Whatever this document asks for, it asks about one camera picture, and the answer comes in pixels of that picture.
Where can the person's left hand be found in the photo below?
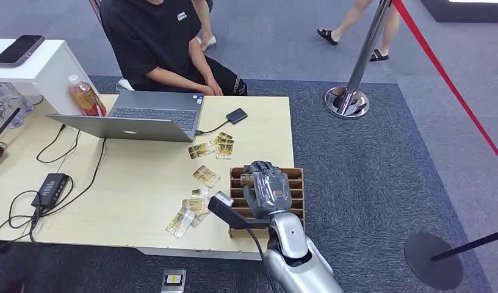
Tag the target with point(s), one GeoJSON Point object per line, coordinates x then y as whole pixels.
{"type": "Point", "coordinates": [216, 86]}

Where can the person's right hand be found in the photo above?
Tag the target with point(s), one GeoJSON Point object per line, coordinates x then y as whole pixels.
{"type": "Point", "coordinates": [206, 90]}

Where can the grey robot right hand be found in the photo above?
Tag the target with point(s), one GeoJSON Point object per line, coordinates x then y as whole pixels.
{"type": "Point", "coordinates": [271, 190]}

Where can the wooden slotted card organizer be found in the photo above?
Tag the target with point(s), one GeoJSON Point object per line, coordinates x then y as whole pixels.
{"type": "Point", "coordinates": [297, 190]}

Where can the gold hotel key card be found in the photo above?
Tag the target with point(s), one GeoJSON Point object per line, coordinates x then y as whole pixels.
{"type": "Point", "coordinates": [206, 176]}
{"type": "Point", "coordinates": [179, 223]}
{"type": "Point", "coordinates": [224, 136]}
{"type": "Point", "coordinates": [225, 151]}
{"type": "Point", "coordinates": [246, 180]}
{"type": "Point", "coordinates": [200, 219]}
{"type": "Point", "coordinates": [200, 193]}
{"type": "Point", "coordinates": [196, 205]}
{"type": "Point", "coordinates": [201, 150]}

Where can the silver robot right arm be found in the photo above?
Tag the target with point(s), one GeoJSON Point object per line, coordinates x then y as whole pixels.
{"type": "Point", "coordinates": [293, 258]}

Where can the person's right forearm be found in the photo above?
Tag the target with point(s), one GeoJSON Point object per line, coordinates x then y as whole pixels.
{"type": "Point", "coordinates": [172, 81]}

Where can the person's left forearm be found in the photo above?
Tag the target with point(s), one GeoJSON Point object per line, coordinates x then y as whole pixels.
{"type": "Point", "coordinates": [199, 60]}

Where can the person in white heels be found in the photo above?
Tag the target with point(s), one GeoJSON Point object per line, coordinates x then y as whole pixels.
{"type": "Point", "coordinates": [204, 24]}

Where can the seated person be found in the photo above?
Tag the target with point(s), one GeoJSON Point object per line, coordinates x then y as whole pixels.
{"type": "Point", "coordinates": [152, 36]}

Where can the person in black sandals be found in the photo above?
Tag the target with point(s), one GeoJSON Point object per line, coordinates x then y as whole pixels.
{"type": "Point", "coordinates": [350, 20]}

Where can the black external drive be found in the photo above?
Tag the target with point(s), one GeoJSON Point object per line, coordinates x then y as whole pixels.
{"type": "Point", "coordinates": [236, 115]}

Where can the grey open laptop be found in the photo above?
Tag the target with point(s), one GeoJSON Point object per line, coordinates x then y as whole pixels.
{"type": "Point", "coordinates": [152, 115]}

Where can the white chair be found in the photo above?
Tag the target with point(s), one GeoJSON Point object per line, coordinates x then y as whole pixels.
{"type": "Point", "coordinates": [123, 85]}

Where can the dark blue-grey rug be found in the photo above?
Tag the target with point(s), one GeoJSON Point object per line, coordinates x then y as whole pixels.
{"type": "Point", "coordinates": [374, 182]}

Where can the orange tea bottle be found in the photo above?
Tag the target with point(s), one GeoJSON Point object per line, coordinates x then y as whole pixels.
{"type": "Point", "coordinates": [86, 99]}

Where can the light wood desk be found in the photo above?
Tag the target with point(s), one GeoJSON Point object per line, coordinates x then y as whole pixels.
{"type": "Point", "coordinates": [131, 190]}

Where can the grey floor device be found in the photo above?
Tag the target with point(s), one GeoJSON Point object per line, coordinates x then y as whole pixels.
{"type": "Point", "coordinates": [173, 281]}

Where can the white cabinet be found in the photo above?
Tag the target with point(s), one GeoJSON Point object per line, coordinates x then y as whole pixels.
{"type": "Point", "coordinates": [51, 77]}

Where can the black stanchion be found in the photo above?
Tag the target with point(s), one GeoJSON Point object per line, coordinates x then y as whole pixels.
{"type": "Point", "coordinates": [433, 261]}

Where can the black power adapter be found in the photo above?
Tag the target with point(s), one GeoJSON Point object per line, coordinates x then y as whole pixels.
{"type": "Point", "coordinates": [51, 190]}

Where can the dark smartphone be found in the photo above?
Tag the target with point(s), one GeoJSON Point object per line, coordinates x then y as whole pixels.
{"type": "Point", "coordinates": [17, 50]}

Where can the red barrier belt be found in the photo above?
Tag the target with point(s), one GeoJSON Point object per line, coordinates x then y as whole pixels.
{"type": "Point", "coordinates": [443, 77]}

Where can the dark display platform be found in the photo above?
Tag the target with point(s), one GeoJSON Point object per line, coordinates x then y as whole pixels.
{"type": "Point", "coordinates": [463, 12]}

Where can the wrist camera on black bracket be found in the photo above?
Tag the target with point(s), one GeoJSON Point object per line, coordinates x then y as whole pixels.
{"type": "Point", "coordinates": [228, 212]}

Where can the chrome stanchion post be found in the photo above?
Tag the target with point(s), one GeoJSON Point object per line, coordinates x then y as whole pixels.
{"type": "Point", "coordinates": [360, 60]}

